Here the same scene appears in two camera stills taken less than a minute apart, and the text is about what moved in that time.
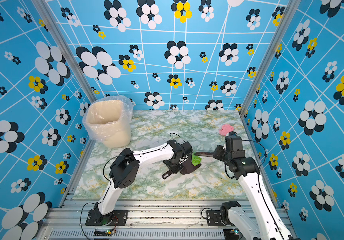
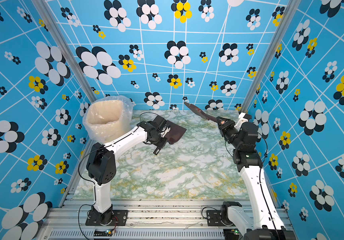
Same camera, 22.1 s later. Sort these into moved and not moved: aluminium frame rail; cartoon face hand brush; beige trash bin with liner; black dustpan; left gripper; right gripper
Moved: cartoon face hand brush; left gripper; right gripper; black dustpan
Not moved: aluminium frame rail; beige trash bin with liner
